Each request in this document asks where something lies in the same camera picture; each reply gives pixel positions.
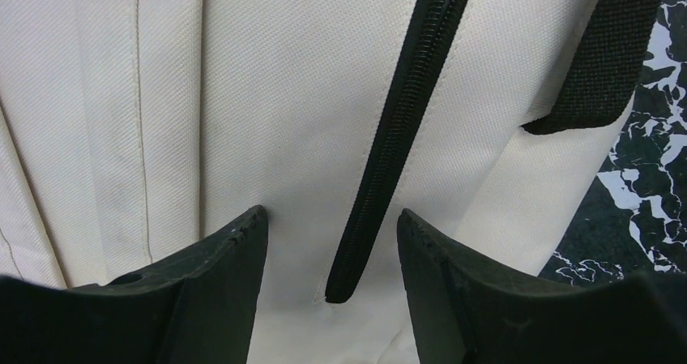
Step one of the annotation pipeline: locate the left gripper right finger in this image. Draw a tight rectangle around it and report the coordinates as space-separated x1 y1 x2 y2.
397 209 686 363

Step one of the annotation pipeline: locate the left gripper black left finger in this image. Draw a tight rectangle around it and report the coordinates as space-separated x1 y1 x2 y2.
1 205 268 363

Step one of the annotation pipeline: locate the beige canvas backpack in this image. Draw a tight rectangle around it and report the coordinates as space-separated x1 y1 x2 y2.
1 0 661 363

